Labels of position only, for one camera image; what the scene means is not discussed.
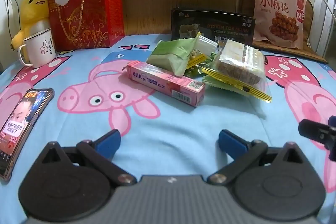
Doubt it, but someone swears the red gift box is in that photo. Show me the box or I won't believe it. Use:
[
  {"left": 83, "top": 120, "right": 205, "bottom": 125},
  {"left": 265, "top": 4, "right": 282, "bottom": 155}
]
[{"left": 47, "top": 0, "right": 125, "bottom": 51}]

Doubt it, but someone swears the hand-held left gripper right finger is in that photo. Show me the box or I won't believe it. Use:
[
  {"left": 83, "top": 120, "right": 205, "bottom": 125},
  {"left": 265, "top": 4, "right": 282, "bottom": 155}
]
[{"left": 207, "top": 129, "right": 305, "bottom": 186}]

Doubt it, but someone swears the smartphone in clear case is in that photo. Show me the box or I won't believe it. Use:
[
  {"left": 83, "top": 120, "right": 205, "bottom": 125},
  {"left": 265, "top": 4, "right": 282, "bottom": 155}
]
[{"left": 0, "top": 88, "right": 55, "bottom": 183}]

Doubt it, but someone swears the white enamel mug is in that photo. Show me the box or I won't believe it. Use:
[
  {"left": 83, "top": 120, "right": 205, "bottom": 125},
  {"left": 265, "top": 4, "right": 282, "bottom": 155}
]
[{"left": 18, "top": 28, "right": 57, "bottom": 68}]

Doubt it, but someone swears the woven brown seat cushion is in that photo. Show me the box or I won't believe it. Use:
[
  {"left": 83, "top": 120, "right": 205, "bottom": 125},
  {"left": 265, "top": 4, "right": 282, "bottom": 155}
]
[{"left": 236, "top": 0, "right": 329, "bottom": 64}]

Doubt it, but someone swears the pink snack bag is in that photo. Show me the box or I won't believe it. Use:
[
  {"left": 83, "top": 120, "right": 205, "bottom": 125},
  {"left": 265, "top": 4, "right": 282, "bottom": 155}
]
[{"left": 249, "top": 0, "right": 308, "bottom": 50}]

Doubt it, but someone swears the white jelly cup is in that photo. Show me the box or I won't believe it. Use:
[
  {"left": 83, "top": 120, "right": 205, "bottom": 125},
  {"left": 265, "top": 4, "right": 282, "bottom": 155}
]
[{"left": 196, "top": 32, "right": 219, "bottom": 55}]

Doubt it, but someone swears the printed cartoon pig bed sheet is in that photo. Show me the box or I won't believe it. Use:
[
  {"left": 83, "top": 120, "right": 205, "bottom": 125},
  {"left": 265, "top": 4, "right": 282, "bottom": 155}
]
[{"left": 0, "top": 34, "right": 336, "bottom": 224}]

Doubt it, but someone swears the small yellow striped nut packet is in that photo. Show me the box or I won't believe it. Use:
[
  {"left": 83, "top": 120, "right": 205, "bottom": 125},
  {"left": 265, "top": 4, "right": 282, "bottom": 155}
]
[{"left": 187, "top": 49, "right": 207, "bottom": 67}]

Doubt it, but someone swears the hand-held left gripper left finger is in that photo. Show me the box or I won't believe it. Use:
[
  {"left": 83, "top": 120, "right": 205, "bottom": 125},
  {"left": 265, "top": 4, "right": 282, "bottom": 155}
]
[{"left": 39, "top": 129, "right": 137, "bottom": 186}]

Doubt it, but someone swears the long pink candy box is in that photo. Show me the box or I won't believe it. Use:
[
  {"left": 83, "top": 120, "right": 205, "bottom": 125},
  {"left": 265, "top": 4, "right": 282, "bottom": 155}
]
[{"left": 126, "top": 61, "right": 206, "bottom": 108}]

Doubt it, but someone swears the clear yellow-edged cracker packet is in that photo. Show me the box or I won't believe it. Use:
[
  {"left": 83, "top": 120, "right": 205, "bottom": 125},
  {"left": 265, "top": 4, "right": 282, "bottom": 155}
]
[{"left": 202, "top": 39, "right": 273, "bottom": 103}]

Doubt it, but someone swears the large green snack packet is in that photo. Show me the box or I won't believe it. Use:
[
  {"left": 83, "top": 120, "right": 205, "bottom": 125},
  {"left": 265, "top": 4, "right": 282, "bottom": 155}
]
[{"left": 146, "top": 36, "right": 201, "bottom": 76}]

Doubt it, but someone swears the yellow duck plush toy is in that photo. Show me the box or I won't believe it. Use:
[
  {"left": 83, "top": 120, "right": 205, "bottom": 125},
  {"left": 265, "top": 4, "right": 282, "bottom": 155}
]
[{"left": 10, "top": 0, "right": 52, "bottom": 62}]

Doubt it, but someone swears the black cardboard box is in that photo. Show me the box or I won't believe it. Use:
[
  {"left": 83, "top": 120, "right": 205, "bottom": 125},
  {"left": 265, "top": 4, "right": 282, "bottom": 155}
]
[{"left": 171, "top": 9, "right": 257, "bottom": 42}]

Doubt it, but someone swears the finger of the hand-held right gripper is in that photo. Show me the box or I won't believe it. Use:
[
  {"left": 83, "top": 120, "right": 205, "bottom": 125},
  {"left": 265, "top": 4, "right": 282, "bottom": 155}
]
[{"left": 298, "top": 115, "right": 336, "bottom": 162}]

